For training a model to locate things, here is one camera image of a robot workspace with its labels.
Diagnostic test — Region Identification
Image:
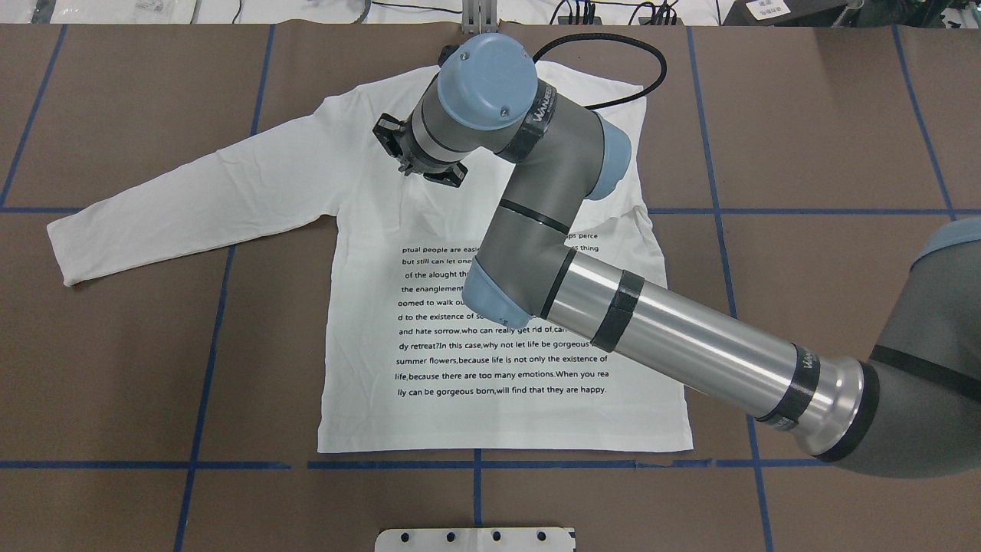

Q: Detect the white long-sleeve printed shirt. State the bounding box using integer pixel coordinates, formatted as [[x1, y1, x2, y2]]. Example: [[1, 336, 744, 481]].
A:
[[47, 66, 693, 453]]

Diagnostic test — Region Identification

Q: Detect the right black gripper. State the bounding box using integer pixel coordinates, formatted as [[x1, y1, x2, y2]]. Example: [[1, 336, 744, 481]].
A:
[[372, 114, 468, 188]]

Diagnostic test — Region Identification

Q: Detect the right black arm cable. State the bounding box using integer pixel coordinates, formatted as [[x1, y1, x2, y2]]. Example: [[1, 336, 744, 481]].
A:
[[532, 32, 668, 111]]

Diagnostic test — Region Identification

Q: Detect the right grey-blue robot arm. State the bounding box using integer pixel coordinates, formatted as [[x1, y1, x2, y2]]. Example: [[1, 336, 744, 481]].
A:
[[372, 34, 980, 478]]

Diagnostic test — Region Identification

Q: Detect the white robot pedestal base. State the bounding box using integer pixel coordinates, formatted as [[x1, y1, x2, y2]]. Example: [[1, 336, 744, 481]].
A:
[[374, 527, 577, 551]]

